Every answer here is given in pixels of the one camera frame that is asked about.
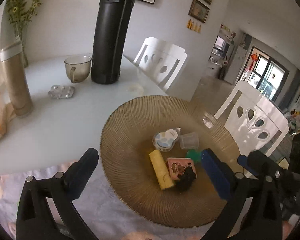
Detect black thermos flask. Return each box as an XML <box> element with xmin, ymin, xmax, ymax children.
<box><xmin>90</xmin><ymin>0</ymin><xmax>135</xmax><ymax>85</ymax></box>

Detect orange tissue pack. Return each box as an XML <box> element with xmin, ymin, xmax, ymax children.
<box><xmin>0</xmin><ymin>83</ymin><xmax>15</xmax><ymax>139</ymax></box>

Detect clear plastic measuring cup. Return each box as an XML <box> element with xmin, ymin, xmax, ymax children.
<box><xmin>179</xmin><ymin>132</ymin><xmax>199</xmax><ymax>150</ymax></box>

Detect black robot figurine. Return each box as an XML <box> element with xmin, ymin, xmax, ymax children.
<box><xmin>175</xmin><ymin>166</ymin><xmax>197</xmax><ymax>191</ymax></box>

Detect floral tablecloth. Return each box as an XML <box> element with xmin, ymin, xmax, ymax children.
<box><xmin>0</xmin><ymin>164</ymin><xmax>211</xmax><ymax>239</ymax></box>

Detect white chair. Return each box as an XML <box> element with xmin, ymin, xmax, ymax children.
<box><xmin>215</xmin><ymin>81</ymin><xmax>289</xmax><ymax>157</ymax></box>
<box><xmin>133</xmin><ymin>36</ymin><xmax>187</xmax><ymax>92</ymax></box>

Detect pink card box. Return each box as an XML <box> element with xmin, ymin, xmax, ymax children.
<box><xmin>166</xmin><ymin>158</ymin><xmax>197</xmax><ymax>180</ymax></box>

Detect white chair back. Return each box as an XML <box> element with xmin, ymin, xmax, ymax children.
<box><xmin>133</xmin><ymin>36</ymin><xmax>187</xmax><ymax>92</ymax></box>

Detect lower small framed picture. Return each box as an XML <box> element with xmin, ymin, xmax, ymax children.
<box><xmin>188</xmin><ymin>0</ymin><xmax>210</xmax><ymax>23</ymax></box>

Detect amber glass bowl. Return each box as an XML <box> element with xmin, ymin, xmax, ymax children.
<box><xmin>100</xmin><ymin>95</ymin><xmax>242</xmax><ymax>228</ymax></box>

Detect clear correction tape dispenser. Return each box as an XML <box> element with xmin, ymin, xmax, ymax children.
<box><xmin>152</xmin><ymin>127</ymin><xmax>181</xmax><ymax>152</ymax></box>

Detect white chair right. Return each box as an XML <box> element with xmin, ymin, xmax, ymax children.
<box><xmin>215</xmin><ymin>81</ymin><xmax>289</xmax><ymax>157</ymax></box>

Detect yellow lighter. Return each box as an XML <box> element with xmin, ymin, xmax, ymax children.
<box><xmin>149</xmin><ymin>150</ymin><xmax>174</xmax><ymax>190</ymax></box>

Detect pill blister pack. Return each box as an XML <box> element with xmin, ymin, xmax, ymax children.
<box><xmin>48</xmin><ymin>85</ymin><xmax>75</xmax><ymax>99</ymax></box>

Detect gold thermos bottle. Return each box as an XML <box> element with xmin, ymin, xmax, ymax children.
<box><xmin>0</xmin><ymin>41</ymin><xmax>33</xmax><ymax>116</ymax></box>

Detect smoky glass mug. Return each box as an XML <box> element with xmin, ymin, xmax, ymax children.
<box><xmin>64</xmin><ymin>55</ymin><xmax>92</xmax><ymax>83</ymax></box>

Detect yellow hanging ornaments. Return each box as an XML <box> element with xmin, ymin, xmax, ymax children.
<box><xmin>186</xmin><ymin>19</ymin><xmax>202</xmax><ymax>34</ymax></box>

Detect glass vase with flowers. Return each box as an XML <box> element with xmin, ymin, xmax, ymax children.
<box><xmin>6</xmin><ymin>0</ymin><xmax>42</xmax><ymax>68</ymax></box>

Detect green translucent figurine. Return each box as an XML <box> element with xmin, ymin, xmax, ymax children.
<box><xmin>186</xmin><ymin>149</ymin><xmax>202</xmax><ymax>164</ymax></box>

